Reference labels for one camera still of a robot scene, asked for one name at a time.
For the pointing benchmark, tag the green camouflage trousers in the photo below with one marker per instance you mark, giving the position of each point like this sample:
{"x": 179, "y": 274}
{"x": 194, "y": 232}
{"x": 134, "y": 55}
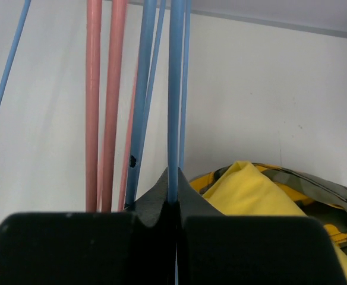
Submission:
{"x": 321, "y": 199}

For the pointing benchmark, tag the blue hanger with blue trousers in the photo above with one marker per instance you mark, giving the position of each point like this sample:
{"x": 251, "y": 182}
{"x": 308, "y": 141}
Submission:
{"x": 150, "y": 36}

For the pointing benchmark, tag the pink wire hanger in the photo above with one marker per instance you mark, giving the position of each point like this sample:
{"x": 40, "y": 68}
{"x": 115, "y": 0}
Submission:
{"x": 116, "y": 40}

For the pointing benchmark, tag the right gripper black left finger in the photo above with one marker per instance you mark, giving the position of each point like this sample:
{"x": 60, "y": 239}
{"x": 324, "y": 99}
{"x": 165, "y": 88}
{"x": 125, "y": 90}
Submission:
{"x": 127, "y": 247}

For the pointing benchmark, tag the pink hanger with camouflage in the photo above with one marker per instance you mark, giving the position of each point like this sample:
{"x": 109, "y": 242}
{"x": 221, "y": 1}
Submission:
{"x": 94, "y": 21}

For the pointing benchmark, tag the blue hanger with orange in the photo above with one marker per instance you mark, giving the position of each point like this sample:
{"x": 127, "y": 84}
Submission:
{"x": 179, "y": 45}

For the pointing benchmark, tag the light blue hanger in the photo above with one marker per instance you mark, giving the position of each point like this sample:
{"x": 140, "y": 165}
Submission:
{"x": 13, "y": 48}

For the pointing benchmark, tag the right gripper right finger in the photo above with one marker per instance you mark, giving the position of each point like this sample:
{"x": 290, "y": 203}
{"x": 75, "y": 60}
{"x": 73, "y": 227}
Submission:
{"x": 221, "y": 249}

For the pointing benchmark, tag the yellow trousers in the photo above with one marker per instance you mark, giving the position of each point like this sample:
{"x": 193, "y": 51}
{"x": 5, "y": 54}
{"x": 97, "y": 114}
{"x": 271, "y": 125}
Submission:
{"x": 240, "y": 189}

